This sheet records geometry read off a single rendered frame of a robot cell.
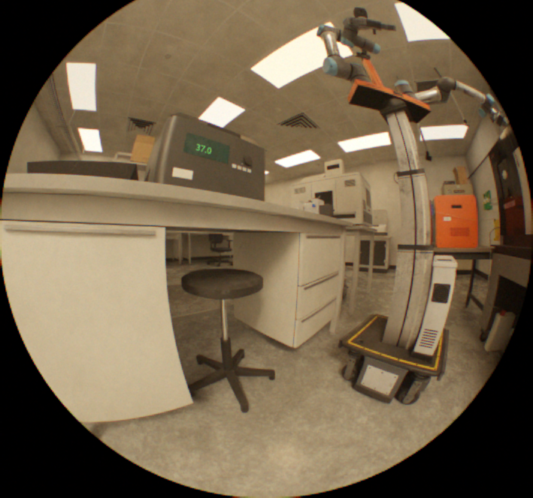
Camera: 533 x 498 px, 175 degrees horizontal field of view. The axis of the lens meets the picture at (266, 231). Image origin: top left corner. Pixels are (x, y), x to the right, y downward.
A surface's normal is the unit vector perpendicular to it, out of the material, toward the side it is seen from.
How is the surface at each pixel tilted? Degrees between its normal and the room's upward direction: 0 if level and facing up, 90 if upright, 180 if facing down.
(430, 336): 90
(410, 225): 90
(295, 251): 90
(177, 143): 90
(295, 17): 180
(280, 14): 180
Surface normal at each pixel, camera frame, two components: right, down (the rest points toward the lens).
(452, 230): -0.70, -0.03
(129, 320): 0.71, 0.00
